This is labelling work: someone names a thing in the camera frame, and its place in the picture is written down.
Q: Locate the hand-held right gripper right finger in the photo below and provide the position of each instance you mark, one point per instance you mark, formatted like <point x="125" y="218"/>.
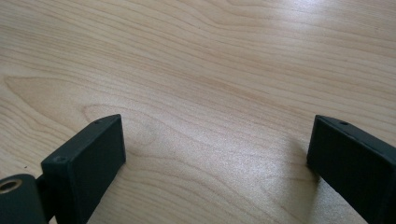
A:
<point x="348" y="161"/>

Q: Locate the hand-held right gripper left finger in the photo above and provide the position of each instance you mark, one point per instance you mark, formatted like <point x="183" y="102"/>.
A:
<point x="87" y="161"/>

